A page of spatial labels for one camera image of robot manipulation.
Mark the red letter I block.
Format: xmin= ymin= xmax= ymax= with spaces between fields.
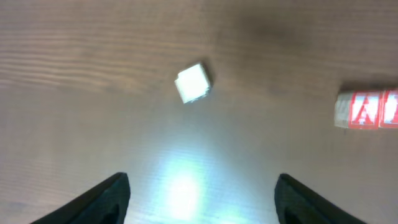
xmin=379 ymin=89 xmax=398 ymax=128

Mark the wooden block blue side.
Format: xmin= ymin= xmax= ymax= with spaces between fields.
xmin=174 ymin=63 xmax=211 ymax=104

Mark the red letter A block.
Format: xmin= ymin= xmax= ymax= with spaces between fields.
xmin=334 ymin=91 xmax=382 ymax=129

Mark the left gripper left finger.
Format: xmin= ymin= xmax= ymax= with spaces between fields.
xmin=34 ymin=172 xmax=131 ymax=224

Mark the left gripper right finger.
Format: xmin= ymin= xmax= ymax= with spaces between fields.
xmin=274 ymin=174 xmax=364 ymax=224

